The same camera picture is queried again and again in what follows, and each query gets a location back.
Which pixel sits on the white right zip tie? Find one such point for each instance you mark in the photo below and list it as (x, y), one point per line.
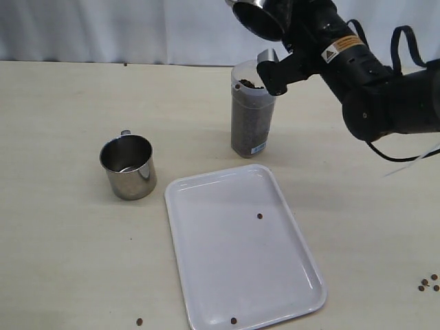
(433, 151)

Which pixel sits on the steel mug with kibble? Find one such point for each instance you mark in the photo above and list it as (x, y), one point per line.
(269, 20)

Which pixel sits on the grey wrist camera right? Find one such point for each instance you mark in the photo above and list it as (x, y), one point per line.
(268, 55)

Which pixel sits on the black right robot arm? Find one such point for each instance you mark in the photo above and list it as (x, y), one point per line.
(377, 100)

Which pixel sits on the white plastic tray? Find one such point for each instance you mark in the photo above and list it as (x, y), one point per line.
(232, 264)

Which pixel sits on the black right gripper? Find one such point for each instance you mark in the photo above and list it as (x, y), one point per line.
(316, 38)

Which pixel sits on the white curtain backdrop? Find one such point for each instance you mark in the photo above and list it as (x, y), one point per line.
(181, 32)

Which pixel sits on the tall translucent plastic container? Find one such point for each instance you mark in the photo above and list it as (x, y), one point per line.
(252, 108)

